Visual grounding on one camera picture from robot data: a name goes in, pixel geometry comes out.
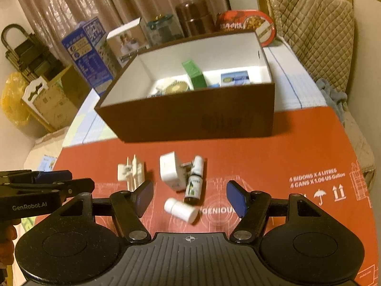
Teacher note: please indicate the white power adapter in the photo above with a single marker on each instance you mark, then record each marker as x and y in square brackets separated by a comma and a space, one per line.
[169, 166]

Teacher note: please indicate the red cardboard sheet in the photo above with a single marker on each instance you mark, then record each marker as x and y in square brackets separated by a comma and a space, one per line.
[297, 155]

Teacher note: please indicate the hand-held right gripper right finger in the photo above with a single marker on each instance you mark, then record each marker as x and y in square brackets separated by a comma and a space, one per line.
[235, 196]

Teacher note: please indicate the brown metal canister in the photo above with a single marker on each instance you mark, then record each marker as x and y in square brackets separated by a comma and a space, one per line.
[195, 20]

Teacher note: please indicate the white plastic clip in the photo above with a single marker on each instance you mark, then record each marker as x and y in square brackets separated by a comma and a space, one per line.
[126, 171]

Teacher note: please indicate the dark folding cart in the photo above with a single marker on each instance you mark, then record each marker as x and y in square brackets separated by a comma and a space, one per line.
[26, 56]

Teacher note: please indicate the blue white medicine box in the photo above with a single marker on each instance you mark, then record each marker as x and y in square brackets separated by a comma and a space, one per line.
[235, 78]

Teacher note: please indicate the person's left hand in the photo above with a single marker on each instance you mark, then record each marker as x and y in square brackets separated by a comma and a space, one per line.
[6, 244]

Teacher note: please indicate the white pill bottle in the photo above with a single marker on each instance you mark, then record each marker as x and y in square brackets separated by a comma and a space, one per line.
[180, 208]

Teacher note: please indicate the red instant meal box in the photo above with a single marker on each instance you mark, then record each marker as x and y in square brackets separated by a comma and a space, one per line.
[262, 23]

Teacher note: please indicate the glass jar teal lid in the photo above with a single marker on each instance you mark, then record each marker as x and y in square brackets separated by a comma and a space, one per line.
[163, 31]

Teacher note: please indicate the round yellow fan object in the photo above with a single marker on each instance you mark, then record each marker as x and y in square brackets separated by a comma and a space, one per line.
[174, 87]

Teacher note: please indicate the white product box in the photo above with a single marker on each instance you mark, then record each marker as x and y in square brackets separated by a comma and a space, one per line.
[128, 41]

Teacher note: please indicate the small dropper bottle white cap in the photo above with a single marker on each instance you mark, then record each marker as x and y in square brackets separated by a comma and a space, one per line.
[193, 187]

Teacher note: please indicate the grey cloth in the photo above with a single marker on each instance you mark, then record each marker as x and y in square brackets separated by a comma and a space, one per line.
[333, 98]

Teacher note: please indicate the yellow plastic bag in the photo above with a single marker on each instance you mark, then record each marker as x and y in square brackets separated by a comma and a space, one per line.
[13, 101]

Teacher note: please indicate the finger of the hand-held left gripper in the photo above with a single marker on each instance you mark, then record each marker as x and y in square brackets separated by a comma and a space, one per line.
[53, 175]
[74, 186]

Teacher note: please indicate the blue milk carton box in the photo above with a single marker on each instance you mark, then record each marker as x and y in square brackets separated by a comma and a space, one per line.
[89, 53]

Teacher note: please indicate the beige quilted cover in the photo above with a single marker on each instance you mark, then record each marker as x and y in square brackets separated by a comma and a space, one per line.
[312, 29]

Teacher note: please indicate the white blue-striped cloth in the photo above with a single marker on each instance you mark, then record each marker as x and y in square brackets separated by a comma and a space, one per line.
[297, 80]

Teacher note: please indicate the beige curtain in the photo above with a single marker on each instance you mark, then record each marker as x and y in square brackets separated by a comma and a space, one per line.
[74, 3]

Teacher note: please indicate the brown cardboard box white inside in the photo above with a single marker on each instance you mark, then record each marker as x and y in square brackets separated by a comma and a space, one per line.
[184, 119]

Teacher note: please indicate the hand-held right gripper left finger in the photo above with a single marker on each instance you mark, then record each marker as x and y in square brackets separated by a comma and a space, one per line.
[143, 196]

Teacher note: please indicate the green box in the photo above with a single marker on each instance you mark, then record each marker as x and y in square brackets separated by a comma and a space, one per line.
[195, 74]

